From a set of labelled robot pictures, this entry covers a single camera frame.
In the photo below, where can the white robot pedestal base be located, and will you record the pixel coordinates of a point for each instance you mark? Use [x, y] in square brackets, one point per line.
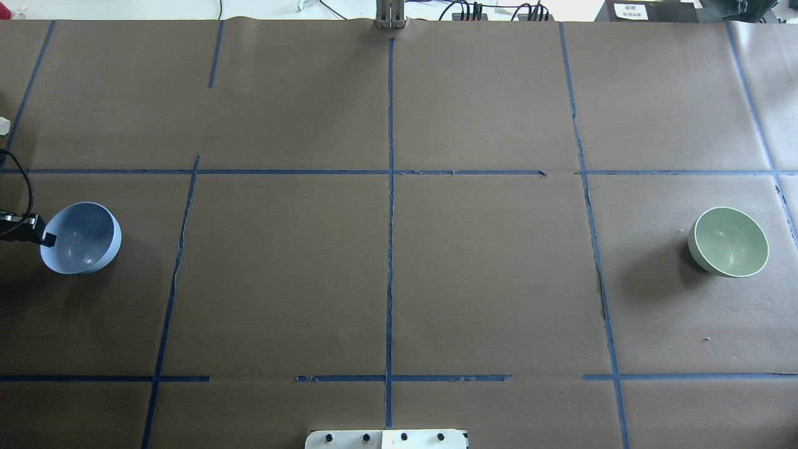
[388, 438]

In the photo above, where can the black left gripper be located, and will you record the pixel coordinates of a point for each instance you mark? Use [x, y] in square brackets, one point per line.
[32, 227]

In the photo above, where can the green bowl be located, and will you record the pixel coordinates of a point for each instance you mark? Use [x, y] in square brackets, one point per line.
[726, 242]

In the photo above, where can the white plug at edge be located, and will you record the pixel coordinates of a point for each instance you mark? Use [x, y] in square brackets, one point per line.
[5, 126]

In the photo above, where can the blue bowl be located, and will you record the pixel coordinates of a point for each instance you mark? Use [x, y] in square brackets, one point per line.
[87, 238]

